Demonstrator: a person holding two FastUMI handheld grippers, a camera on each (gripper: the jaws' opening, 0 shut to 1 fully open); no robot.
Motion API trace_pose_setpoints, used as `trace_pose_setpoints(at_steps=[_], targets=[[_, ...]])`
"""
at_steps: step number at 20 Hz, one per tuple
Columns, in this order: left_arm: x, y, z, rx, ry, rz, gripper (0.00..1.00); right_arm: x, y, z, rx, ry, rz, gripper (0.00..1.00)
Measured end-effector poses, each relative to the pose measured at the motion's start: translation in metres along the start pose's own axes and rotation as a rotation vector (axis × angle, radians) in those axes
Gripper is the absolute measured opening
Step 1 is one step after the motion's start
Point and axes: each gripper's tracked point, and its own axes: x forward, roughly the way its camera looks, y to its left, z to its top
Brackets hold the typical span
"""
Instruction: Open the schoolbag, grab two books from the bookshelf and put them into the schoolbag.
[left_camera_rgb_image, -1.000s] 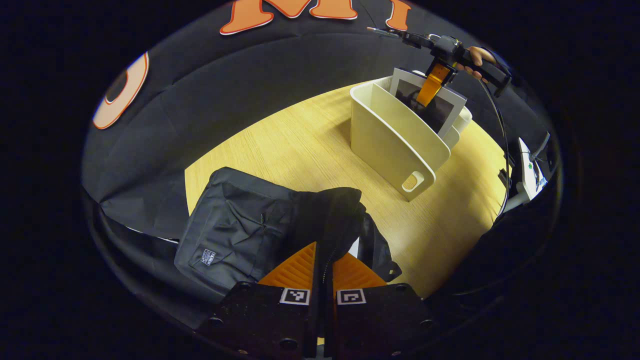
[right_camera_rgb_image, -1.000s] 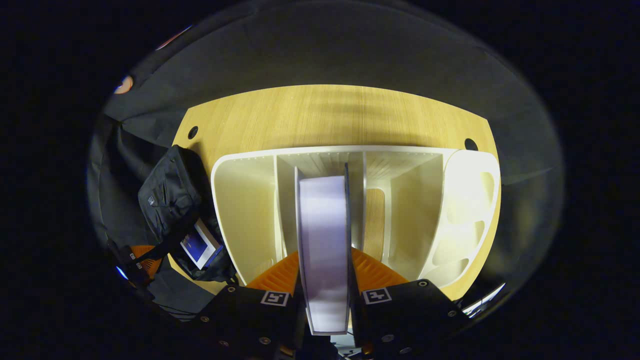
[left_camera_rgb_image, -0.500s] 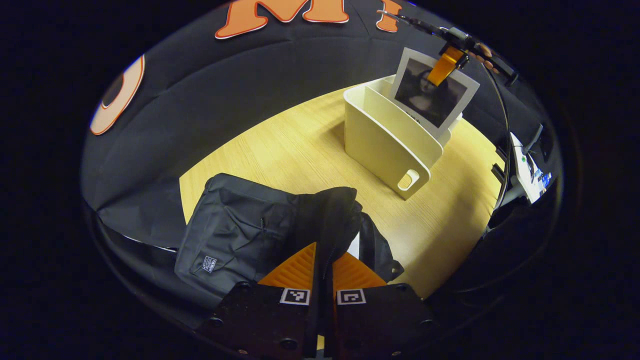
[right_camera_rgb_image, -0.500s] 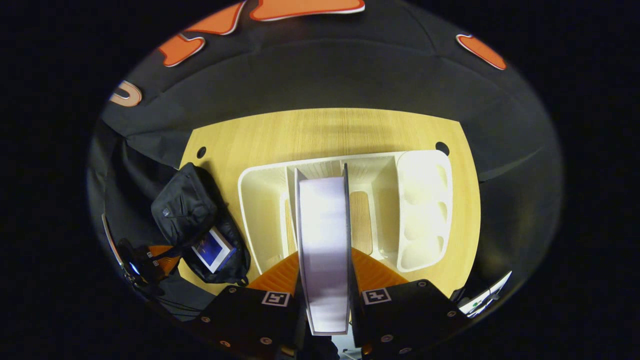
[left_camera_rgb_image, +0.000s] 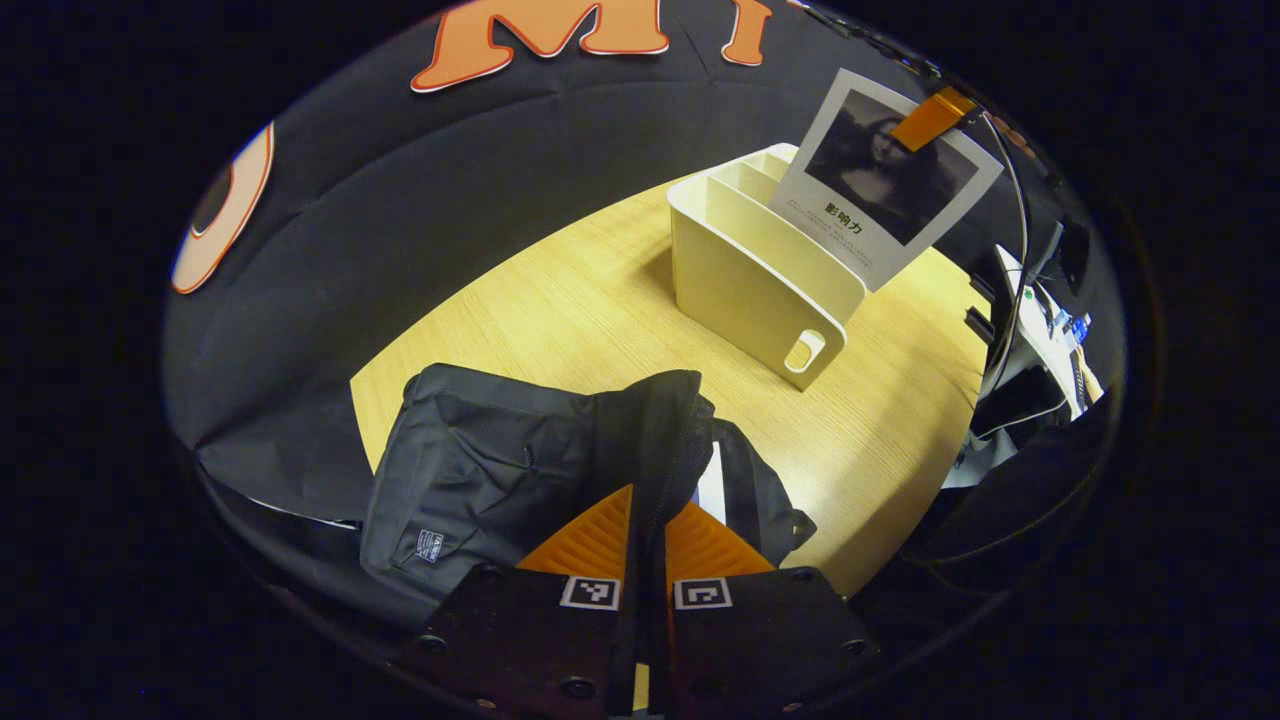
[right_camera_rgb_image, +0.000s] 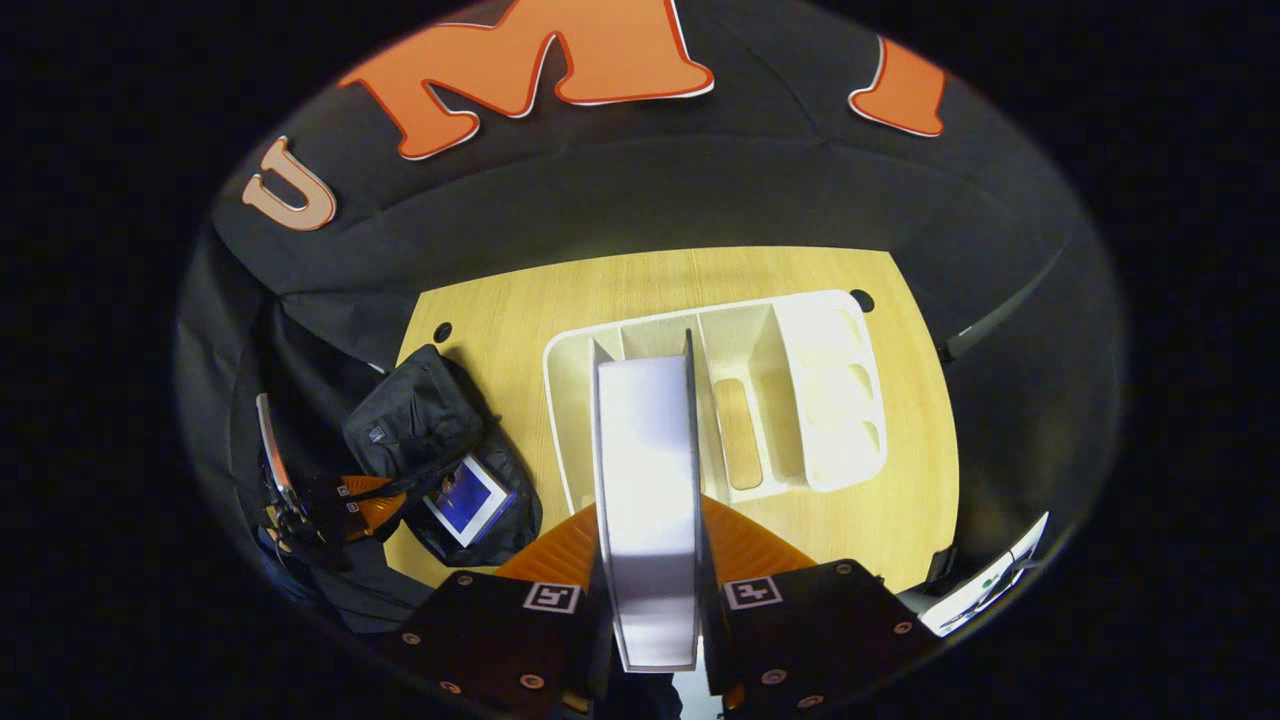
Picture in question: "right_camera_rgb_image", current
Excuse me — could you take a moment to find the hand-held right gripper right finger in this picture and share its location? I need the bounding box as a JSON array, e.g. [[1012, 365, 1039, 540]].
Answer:
[[698, 495, 943, 713]]

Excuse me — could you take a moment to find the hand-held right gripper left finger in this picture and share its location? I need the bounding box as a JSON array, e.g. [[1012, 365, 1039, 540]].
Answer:
[[380, 502, 613, 719]]

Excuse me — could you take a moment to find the black schoolbag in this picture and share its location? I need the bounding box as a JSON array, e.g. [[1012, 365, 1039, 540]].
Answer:
[[342, 345, 544, 568]]

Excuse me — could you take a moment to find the blue book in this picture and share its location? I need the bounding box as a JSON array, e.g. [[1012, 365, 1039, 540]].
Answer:
[[423, 455, 511, 548]]

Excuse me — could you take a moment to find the white portrait cover book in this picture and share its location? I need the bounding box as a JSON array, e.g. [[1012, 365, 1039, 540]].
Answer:
[[590, 328, 703, 674]]

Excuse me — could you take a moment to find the white bookshelf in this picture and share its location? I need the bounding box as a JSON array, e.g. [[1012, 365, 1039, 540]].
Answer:
[[543, 290, 889, 516]]

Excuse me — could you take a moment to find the white equipment stand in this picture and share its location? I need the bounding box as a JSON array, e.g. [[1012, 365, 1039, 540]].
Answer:
[[918, 512, 1049, 638]]

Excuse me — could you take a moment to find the grey metal pole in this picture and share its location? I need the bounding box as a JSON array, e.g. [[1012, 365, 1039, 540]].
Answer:
[[940, 255, 1066, 363]]

